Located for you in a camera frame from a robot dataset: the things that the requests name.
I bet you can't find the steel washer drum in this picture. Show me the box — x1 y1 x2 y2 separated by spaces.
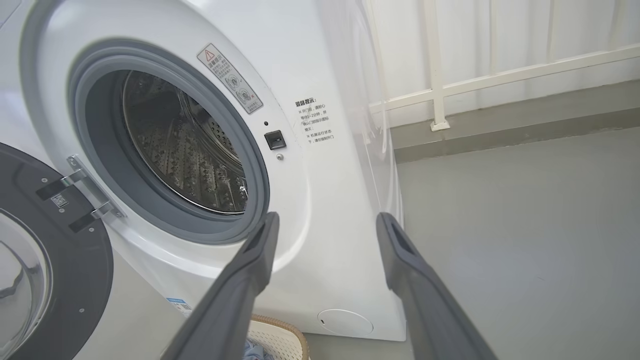
122 70 248 215

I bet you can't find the metal door hinge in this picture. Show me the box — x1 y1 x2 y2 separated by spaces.
66 155 125 221

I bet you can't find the grey rubber door gasket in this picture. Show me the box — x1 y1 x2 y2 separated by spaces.
67 39 271 245

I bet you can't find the blue energy label sticker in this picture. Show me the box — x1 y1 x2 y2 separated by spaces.
166 298 193 316

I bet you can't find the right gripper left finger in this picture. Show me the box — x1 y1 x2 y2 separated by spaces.
160 212 281 360

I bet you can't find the cream perforated laundry basket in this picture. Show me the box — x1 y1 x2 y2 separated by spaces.
245 314 311 360

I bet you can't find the grey warning sticker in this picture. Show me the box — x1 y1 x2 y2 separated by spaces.
196 43 264 115

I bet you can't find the black door latch socket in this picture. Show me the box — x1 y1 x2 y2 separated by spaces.
264 130 287 151

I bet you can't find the round black washer door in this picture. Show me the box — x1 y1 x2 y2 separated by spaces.
0 142 114 360

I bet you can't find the white metal railing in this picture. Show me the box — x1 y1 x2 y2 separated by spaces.
365 0 640 132

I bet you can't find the round white filter cover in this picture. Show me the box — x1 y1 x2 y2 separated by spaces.
317 309 374 337

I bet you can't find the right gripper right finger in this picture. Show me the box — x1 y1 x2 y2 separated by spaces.
376 212 498 360

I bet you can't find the blue bear-print garment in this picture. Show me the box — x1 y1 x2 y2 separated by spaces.
243 340 273 360

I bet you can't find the white front-load washing machine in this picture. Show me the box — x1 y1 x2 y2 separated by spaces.
0 0 407 360

